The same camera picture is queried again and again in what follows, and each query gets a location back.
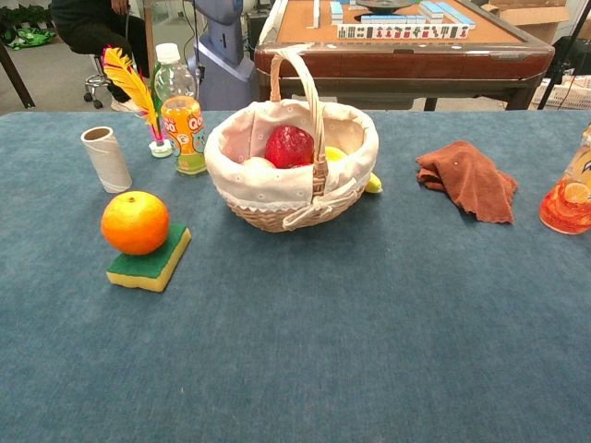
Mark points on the orange slice print bottle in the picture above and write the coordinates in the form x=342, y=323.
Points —
x=570, y=198

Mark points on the blue tablecloth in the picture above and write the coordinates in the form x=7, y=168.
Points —
x=295, y=323

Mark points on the green bag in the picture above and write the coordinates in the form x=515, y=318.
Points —
x=30, y=37

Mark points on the rolling stool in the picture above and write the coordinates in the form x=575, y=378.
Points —
x=96, y=85

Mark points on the white plastic crate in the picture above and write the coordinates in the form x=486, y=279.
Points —
x=565, y=94

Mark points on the orange drink plastic bottle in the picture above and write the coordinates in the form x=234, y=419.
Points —
x=182, y=124

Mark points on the green yellow sponge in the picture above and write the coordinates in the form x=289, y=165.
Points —
x=157, y=263

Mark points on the black tripod leg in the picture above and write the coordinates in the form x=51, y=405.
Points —
x=561, y=55

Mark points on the seated person in black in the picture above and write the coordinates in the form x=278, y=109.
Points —
x=99, y=27

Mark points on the wooden mahjong table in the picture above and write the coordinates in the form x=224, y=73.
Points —
x=397, y=60

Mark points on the pale peach fruit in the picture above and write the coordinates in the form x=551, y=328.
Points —
x=257, y=163

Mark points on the brown cloth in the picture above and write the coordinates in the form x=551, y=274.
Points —
x=471, y=182

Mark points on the wicker basket with cloth liner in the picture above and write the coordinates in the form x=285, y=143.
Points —
x=286, y=184

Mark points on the yellow feather shuttlecock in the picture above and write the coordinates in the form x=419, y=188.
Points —
x=131, y=87

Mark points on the cardboard paper roll tube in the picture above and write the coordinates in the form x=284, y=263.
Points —
x=107, y=161

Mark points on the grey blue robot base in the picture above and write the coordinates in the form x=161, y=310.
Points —
x=221, y=51

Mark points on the orange fruit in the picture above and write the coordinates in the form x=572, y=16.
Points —
x=135, y=223

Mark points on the yellow lemon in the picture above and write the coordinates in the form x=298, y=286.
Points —
x=336, y=153

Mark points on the red fruit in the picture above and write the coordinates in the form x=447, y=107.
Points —
x=289, y=147

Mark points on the cardboard box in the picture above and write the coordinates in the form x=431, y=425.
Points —
x=535, y=16

